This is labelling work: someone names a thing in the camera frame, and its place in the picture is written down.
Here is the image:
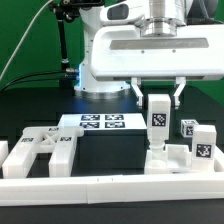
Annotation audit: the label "white chair seat part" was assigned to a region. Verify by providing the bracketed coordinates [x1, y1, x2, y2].
[144, 144, 191, 174]

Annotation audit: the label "black cables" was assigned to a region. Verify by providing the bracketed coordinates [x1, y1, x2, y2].
[0, 69, 80, 94]

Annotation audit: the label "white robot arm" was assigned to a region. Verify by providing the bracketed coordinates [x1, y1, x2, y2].
[87, 0, 224, 106]

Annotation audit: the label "black camera stand pole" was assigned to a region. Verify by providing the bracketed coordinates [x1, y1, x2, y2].
[48, 0, 106, 89]

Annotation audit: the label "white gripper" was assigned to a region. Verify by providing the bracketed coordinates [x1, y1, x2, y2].
[91, 0, 224, 109]

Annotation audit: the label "white base tag plate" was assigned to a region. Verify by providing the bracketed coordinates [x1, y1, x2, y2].
[58, 113, 146, 131]

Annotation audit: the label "white tagged cube right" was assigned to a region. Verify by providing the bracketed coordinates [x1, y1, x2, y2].
[181, 119, 198, 138]

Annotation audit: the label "white chair back part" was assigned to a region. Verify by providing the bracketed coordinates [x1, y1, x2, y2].
[2, 126, 84, 179]

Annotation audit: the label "grey cable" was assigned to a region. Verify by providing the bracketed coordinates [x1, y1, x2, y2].
[0, 0, 54, 81]

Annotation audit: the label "white U-shaped fence frame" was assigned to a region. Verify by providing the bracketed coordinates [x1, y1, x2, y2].
[0, 149, 224, 206]

